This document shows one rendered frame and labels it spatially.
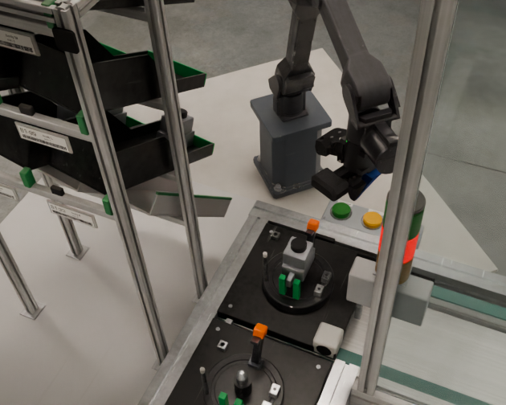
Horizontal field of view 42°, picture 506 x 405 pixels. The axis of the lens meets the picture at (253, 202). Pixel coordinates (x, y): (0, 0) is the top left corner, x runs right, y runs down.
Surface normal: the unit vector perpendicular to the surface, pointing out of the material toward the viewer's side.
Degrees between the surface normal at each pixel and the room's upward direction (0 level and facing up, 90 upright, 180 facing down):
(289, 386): 0
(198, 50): 0
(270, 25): 0
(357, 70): 16
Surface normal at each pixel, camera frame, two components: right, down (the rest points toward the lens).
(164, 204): 0.83, 0.40
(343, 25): 0.11, -0.30
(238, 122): -0.04, -0.67
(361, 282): -0.41, 0.69
